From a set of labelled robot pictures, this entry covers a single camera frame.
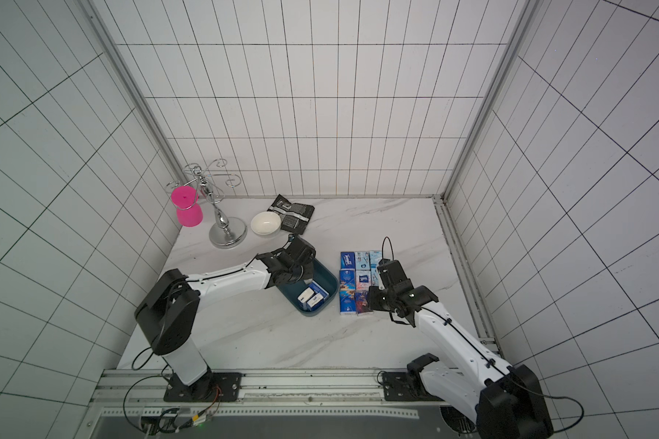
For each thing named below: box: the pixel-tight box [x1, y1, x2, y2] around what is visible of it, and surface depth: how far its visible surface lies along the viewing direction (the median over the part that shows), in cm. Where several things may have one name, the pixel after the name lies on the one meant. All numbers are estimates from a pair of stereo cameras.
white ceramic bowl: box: [250, 211, 282, 236], surface depth 109 cm
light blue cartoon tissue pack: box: [369, 250, 382, 270], surface depth 99 cm
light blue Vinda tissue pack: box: [355, 251, 371, 271], surface depth 99 cm
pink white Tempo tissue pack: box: [355, 269, 372, 292], surface depth 94 cm
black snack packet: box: [267, 193, 315, 236], surface depth 115 cm
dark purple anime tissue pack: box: [355, 290, 373, 314], surface depth 88 cm
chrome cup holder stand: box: [165, 158, 249, 249], surface depth 95 cm
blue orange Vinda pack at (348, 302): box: [339, 289, 357, 315], surface depth 89 cm
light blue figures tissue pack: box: [370, 262, 386, 290], surface depth 94 cm
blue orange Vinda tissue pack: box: [339, 267, 357, 291], surface depth 94 cm
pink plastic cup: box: [170, 184, 205, 228], surface depth 83 cm
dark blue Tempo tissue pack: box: [339, 251, 357, 270], surface depth 99 cm
